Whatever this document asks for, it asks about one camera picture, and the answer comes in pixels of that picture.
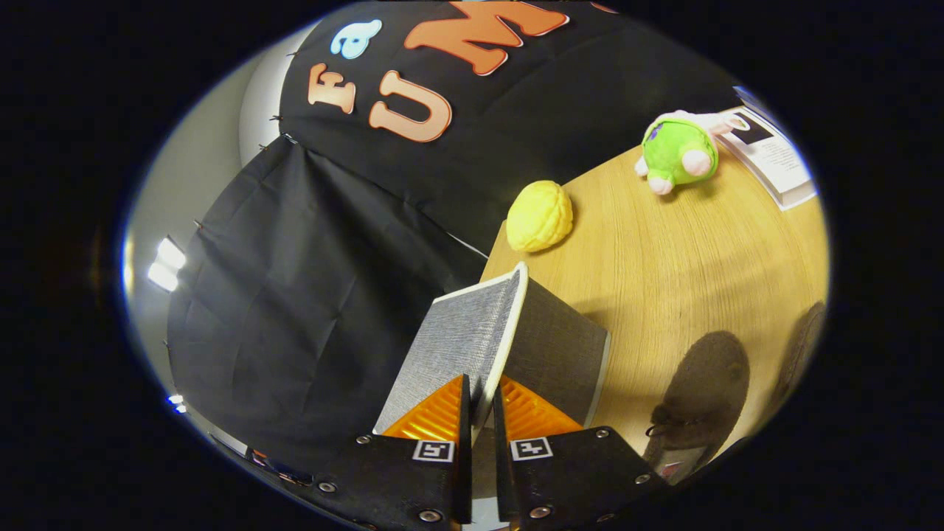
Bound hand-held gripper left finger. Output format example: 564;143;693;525
313;374;473;531

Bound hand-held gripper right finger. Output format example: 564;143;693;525
493;376;668;531

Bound grey fabric storage box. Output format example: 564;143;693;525
372;262;611;436

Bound brown fuzzy shoe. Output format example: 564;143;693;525
767;301;827;414
645;330;751;484

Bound black backdrop cloth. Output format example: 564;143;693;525
166;0;738;473

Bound yellow plush bread toy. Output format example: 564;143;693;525
506;180;574;253

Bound ceiling light panel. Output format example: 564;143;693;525
146;236;187;293

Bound green and pink plush toy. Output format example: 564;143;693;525
634;111;738;196

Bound white book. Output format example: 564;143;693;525
719;105;818;212

